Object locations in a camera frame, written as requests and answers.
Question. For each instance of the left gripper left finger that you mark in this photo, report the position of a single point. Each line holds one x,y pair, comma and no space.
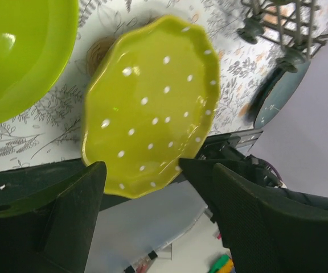
48,215

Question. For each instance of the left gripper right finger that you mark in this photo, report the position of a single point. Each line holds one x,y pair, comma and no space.
266,229

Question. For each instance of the floral tablecloth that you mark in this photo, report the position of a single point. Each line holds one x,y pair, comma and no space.
49,131

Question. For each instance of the dark blue plate near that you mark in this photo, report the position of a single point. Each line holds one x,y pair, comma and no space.
274,93

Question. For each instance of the olive polka dot plate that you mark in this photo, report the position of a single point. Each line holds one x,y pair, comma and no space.
158,83

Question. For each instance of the lime green plate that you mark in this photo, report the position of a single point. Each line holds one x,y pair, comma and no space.
36,42

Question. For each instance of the grey wire dish rack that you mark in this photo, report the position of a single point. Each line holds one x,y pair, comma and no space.
288,24

